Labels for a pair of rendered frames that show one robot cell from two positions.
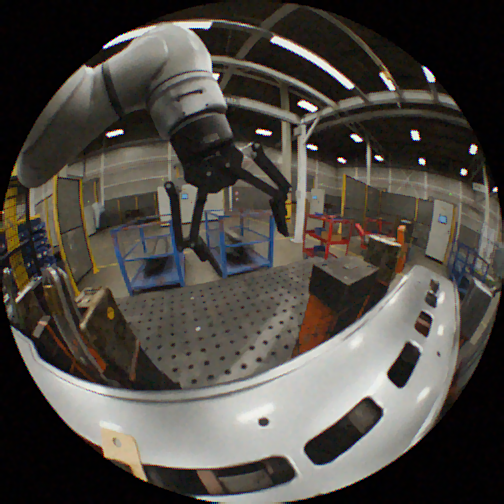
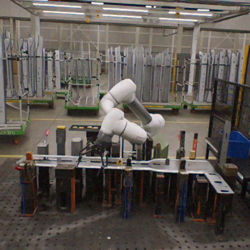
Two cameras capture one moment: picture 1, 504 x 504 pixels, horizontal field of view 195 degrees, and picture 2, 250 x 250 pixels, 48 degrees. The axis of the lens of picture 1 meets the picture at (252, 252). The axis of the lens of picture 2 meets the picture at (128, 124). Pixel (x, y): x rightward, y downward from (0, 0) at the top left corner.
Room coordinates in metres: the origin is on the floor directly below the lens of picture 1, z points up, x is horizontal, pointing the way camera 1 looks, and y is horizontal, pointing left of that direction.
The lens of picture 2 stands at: (1.66, 0.76, 1.74)
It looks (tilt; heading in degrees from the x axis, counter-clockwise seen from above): 14 degrees down; 199
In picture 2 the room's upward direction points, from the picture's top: 3 degrees clockwise
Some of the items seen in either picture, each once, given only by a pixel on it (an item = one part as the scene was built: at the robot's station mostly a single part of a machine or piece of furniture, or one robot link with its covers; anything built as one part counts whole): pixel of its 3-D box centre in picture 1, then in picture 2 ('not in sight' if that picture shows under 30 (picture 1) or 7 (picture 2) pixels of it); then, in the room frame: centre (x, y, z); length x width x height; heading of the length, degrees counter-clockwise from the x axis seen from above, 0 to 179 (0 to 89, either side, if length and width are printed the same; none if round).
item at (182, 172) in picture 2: (52, 346); (180, 195); (-0.03, 0.54, 0.87); 0.12 x 0.09 x 0.35; 21
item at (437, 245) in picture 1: (441, 225); not in sight; (2.28, -6.28, 1.22); 0.80 x 0.54 x 2.45; 26
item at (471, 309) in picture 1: (450, 345); (43, 166); (-0.02, -0.52, 0.88); 0.11 x 0.10 x 0.36; 21
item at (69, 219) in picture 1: (72, 232); not in sight; (1.36, 3.18, 1.00); 1.04 x 0.14 x 2.00; 26
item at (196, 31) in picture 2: not in sight; (194, 61); (-11.95, -0.92, 1.64); 0.91 x 0.36 x 3.28; 26
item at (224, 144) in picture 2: not in sight; (224, 144); (-0.32, 0.77, 1.17); 0.12 x 0.01 x 0.34; 21
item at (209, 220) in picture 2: not in sight; (212, 199); (-0.11, 0.74, 0.84); 0.11 x 0.06 x 0.29; 21
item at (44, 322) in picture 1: (78, 371); (158, 195); (-0.01, 0.40, 0.84); 0.11 x 0.08 x 0.29; 21
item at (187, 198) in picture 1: (200, 199); not in sight; (7.59, 2.71, 1.22); 2.40 x 0.54 x 2.45; 116
